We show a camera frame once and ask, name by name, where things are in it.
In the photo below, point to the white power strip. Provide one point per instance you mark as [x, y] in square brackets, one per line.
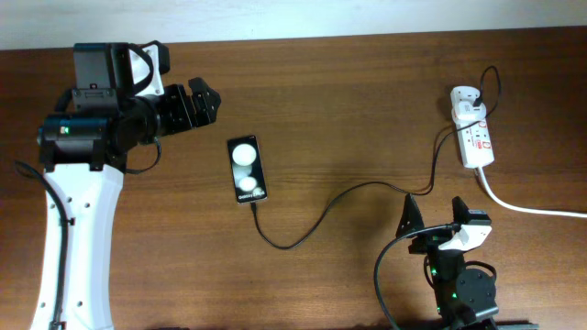
[476, 148]

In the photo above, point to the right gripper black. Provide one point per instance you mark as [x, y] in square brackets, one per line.
[416, 217]

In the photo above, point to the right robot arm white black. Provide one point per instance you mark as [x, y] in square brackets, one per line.
[465, 291]

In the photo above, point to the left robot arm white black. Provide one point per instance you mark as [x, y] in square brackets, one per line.
[118, 102]

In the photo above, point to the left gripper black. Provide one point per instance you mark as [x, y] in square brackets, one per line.
[183, 117]

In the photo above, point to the black smartphone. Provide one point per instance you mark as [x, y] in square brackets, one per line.
[247, 171]

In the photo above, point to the white charger plug adapter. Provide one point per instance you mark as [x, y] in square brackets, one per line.
[465, 112]

